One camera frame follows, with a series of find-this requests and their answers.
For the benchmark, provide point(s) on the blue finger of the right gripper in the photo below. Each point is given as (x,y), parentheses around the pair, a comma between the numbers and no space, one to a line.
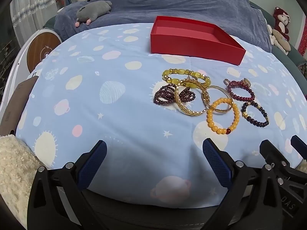
(299,146)
(270,153)

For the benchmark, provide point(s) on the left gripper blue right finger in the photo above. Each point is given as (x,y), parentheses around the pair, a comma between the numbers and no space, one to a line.
(218,162)

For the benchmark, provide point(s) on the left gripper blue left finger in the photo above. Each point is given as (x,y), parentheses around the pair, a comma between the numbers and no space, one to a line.
(89,163)

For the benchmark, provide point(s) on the gold braided bangle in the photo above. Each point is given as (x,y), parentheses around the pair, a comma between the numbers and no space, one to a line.
(180,104)

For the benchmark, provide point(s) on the thin gold bangle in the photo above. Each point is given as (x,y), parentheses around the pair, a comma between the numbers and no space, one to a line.
(206,99)

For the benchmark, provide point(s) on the white fluffy rug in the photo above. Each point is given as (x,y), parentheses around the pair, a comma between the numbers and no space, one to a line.
(18,168)

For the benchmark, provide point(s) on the light blue planet-print sheet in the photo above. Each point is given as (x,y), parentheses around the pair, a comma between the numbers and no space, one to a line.
(100,84)

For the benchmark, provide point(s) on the green sofa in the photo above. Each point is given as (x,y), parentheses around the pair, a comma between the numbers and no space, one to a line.
(293,58)

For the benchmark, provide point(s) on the brown cardboard piece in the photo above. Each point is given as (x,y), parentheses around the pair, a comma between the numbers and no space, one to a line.
(15,107)

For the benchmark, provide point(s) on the beige cookie plush toy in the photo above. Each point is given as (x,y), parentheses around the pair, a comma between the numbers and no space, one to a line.
(278,40)

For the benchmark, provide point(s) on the red monkey plush toy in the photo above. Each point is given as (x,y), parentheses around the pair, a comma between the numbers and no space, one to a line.
(282,19)

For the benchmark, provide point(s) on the red cardboard tray box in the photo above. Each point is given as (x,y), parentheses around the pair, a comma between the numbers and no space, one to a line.
(193,38)

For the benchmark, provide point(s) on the dark blue plush blanket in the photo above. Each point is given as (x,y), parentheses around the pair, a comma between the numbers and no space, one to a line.
(235,17)

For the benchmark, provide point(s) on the grey plush mole toy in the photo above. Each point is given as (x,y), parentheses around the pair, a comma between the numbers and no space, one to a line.
(90,12)

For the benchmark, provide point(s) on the white curtain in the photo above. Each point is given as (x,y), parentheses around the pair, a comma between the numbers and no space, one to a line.
(28,16)

